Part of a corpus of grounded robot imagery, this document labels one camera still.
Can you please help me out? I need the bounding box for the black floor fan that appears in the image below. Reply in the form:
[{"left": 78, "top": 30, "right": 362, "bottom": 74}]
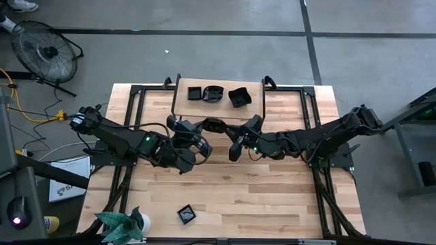
[{"left": 10, "top": 20, "right": 84, "bottom": 98}]

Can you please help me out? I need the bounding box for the white printed cardboard box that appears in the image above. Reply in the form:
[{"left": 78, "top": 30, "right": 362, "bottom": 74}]
[{"left": 48, "top": 155, "right": 91, "bottom": 203}]

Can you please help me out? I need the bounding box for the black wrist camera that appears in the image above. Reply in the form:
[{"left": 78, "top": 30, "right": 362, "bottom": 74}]
[
  {"left": 228, "top": 142, "right": 245, "bottom": 163},
  {"left": 200, "top": 140, "right": 213, "bottom": 160}
]

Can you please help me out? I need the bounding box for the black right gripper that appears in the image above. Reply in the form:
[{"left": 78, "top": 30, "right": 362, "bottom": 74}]
[{"left": 223, "top": 114, "right": 270, "bottom": 154}]

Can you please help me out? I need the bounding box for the black floor cable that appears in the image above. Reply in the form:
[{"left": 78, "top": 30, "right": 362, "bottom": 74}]
[{"left": 6, "top": 88, "right": 110, "bottom": 150}]

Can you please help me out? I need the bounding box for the green plant in white pot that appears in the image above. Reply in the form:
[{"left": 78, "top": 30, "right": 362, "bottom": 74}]
[{"left": 94, "top": 206, "right": 151, "bottom": 245}]

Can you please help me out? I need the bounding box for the black leaf-shaped plate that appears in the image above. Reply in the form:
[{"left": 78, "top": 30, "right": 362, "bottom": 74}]
[{"left": 203, "top": 117, "right": 228, "bottom": 134}]

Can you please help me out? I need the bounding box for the small black square dish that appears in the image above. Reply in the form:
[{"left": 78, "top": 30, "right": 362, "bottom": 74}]
[{"left": 187, "top": 86, "right": 203, "bottom": 101}]

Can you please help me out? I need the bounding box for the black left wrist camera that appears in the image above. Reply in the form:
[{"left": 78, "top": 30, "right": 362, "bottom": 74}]
[{"left": 200, "top": 140, "right": 213, "bottom": 160}]

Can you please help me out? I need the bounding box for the wooden shelf with black legs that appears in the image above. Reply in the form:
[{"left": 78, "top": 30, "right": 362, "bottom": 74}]
[{"left": 170, "top": 73, "right": 268, "bottom": 133}]

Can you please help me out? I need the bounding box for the black metal table frame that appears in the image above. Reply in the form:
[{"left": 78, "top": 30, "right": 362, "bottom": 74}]
[{"left": 81, "top": 75, "right": 367, "bottom": 245}]

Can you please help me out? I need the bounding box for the yellow extension cable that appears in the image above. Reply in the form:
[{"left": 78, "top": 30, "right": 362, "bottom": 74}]
[{"left": 0, "top": 67, "right": 67, "bottom": 123}]

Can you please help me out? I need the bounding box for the black computer mouse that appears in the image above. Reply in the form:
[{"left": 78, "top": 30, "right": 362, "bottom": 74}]
[{"left": 6, "top": 196, "right": 33, "bottom": 231}]

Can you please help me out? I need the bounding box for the black deep square bowl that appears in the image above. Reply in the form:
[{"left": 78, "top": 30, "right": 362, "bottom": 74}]
[{"left": 228, "top": 87, "right": 253, "bottom": 109}]

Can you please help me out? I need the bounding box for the person's foot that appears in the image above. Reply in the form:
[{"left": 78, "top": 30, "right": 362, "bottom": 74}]
[
  {"left": 6, "top": 0, "right": 40, "bottom": 13},
  {"left": 0, "top": 15, "right": 25, "bottom": 35}
]

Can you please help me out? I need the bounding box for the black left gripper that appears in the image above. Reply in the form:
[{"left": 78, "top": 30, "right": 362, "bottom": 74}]
[{"left": 166, "top": 114, "right": 210, "bottom": 144}]

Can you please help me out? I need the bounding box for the black metal bar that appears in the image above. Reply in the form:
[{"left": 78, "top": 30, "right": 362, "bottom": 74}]
[{"left": 16, "top": 153, "right": 90, "bottom": 191}]

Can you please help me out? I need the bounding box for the grey metal stand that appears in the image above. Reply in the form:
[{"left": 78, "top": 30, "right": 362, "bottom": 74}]
[{"left": 394, "top": 86, "right": 436, "bottom": 199}]

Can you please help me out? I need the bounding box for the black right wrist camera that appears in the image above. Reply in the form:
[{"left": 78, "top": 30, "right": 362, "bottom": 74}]
[{"left": 228, "top": 142, "right": 245, "bottom": 163}]

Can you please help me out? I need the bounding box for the black square rimmed plate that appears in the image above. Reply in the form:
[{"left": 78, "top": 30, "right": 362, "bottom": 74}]
[{"left": 176, "top": 203, "right": 198, "bottom": 226}]

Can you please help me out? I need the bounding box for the black box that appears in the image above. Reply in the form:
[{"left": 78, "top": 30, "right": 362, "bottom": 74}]
[{"left": 418, "top": 161, "right": 436, "bottom": 187}]

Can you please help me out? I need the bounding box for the white floor cable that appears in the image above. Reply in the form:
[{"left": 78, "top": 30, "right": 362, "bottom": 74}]
[{"left": 36, "top": 141, "right": 98, "bottom": 163}]

